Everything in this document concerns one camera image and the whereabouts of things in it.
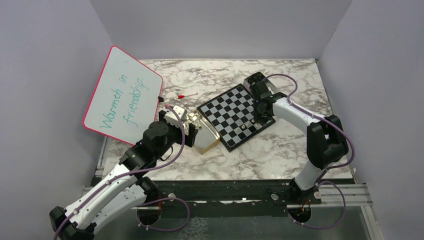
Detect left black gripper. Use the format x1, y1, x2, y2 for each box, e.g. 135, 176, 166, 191
154, 110, 198, 160

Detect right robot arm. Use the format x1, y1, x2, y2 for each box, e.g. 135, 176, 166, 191
248, 80, 349, 204

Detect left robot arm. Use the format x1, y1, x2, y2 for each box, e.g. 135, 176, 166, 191
49, 106, 198, 240

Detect black white chess board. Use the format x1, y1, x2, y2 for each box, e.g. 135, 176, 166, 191
197, 84, 276, 152

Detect white board pink rim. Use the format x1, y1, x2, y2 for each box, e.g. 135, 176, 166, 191
82, 45, 164, 145

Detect silver white tin tray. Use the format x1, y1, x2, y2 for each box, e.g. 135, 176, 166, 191
242, 71, 280, 97

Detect gold tin tray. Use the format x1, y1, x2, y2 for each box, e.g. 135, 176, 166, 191
185, 110, 220, 155

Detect red capped white marker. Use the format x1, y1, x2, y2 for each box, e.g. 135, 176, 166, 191
177, 92, 199, 99

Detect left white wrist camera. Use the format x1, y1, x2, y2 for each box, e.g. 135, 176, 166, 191
164, 105, 188, 128

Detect black metal base rail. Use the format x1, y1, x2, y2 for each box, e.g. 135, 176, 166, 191
77, 178, 374, 220

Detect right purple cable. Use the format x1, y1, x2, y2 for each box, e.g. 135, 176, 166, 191
263, 73, 356, 230

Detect purple cable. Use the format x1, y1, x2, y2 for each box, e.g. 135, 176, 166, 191
263, 73, 356, 230
52, 105, 191, 240

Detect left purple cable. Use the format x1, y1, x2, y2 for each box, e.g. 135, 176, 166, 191
52, 105, 191, 240

